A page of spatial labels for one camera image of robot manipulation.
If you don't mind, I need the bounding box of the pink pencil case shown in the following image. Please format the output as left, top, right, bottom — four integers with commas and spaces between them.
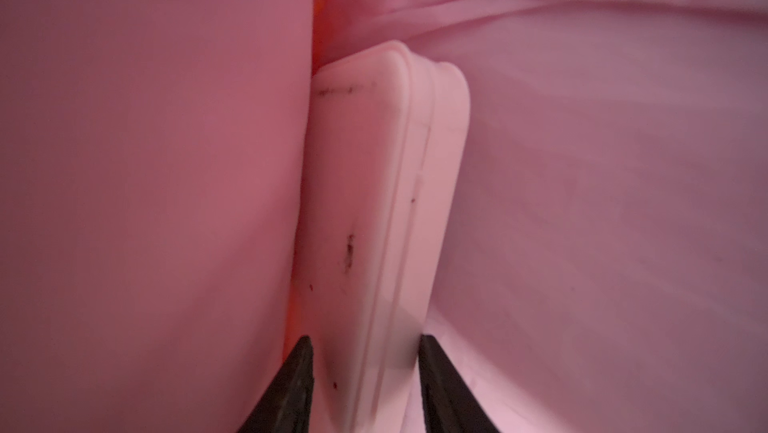
289, 41, 470, 432

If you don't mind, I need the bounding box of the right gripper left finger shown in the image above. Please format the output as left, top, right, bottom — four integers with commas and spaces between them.
237, 335, 314, 433

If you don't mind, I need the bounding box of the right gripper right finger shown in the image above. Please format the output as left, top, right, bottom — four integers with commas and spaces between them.
418, 334, 499, 433

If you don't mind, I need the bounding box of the pink student backpack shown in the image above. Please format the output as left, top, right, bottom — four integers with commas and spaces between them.
1, 0, 767, 432

